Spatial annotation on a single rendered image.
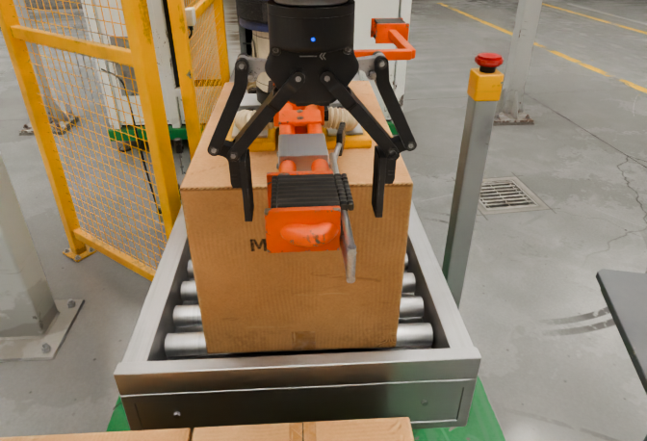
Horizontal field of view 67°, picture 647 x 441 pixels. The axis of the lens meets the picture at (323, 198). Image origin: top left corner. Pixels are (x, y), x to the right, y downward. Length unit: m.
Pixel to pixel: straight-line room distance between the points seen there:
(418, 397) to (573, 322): 1.17
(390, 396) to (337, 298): 0.23
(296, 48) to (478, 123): 1.00
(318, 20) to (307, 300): 0.67
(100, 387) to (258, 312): 0.97
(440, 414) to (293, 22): 0.91
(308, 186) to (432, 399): 0.69
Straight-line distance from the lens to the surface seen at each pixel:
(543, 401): 1.84
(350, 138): 0.97
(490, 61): 1.33
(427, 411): 1.13
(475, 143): 1.40
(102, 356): 1.97
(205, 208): 0.87
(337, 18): 0.42
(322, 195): 0.49
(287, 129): 0.69
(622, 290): 1.07
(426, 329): 1.15
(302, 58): 0.45
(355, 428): 0.98
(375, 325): 1.05
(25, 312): 2.06
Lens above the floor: 1.35
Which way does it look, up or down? 30 degrees down
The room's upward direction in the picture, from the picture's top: straight up
